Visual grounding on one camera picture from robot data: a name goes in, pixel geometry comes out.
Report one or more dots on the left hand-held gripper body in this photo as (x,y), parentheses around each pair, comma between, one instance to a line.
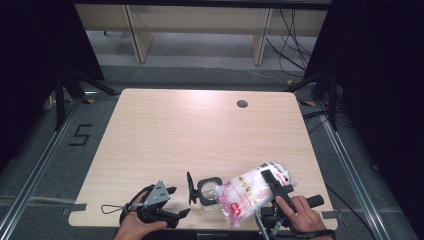
(156,196)

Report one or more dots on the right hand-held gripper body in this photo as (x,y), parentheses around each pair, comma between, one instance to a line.
(273,220)

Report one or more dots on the red and white sugar bag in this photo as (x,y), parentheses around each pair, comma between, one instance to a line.
(243,193)

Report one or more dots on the person's right hand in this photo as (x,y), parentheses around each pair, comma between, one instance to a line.
(306,218)

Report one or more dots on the person's left hand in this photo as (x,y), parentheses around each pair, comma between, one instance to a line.
(133,228)

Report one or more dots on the grey tape strip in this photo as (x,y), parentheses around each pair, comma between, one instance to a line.
(330,215)

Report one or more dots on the black tape strip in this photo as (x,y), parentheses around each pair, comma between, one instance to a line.
(78,207)

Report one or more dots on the yellow and black tape piece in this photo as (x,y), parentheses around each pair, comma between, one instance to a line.
(88,101)
(290,82)
(308,103)

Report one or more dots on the black metal stand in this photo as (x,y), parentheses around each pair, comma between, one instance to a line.
(60,100)
(332,100)

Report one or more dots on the black curtain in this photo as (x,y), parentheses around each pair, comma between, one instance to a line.
(33,50)
(383,66)

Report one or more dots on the beige wooden cabinet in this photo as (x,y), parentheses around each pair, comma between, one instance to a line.
(200,20)

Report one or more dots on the aluminium floor rail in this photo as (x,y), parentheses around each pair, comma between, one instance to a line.
(353,173)
(36,170)

